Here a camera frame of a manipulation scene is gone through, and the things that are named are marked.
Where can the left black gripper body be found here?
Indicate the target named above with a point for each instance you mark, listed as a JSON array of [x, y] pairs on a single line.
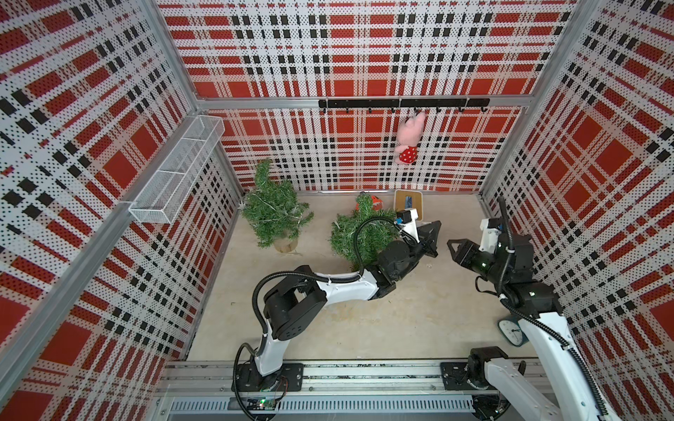
[[415, 253]]

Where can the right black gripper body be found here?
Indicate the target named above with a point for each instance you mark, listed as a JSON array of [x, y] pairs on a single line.
[[477, 260]]

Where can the small christmas tree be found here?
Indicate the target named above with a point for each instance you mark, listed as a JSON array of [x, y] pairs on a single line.
[[360, 236], [274, 212]]

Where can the clear star string light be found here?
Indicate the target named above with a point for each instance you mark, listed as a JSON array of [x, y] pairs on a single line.
[[275, 213]]

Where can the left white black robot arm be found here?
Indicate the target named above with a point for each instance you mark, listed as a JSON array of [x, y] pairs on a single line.
[[285, 303]]

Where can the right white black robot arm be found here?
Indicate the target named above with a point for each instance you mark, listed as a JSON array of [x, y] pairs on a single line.
[[505, 259]]

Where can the white wooden tissue box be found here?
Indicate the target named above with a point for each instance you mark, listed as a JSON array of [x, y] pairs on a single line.
[[404, 199]]

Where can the red shark plush toy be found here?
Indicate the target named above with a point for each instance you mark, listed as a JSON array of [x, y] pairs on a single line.
[[376, 203]]

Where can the green alarm clock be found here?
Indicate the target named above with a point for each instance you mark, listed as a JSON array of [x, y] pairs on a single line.
[[511, 330]]

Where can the pink pig plush toy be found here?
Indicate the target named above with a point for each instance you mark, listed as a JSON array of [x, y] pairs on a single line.
[[408, 137]]

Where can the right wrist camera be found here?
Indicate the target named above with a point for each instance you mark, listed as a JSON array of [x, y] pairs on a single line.
[[491, 231]]

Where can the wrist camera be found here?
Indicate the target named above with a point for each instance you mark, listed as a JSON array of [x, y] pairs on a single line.
[[491, 231], [406, 223]]

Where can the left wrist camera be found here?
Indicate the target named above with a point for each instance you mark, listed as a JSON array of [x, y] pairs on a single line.
[[406, 223]]

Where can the black hook rail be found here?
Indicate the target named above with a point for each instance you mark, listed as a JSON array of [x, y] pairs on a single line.
[[399, 103]]

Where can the white wire mesh shelf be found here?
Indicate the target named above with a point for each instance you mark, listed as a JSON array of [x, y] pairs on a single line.
[[164, 194]]

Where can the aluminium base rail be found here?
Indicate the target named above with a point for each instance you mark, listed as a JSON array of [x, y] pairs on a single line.
[[392, 389]]

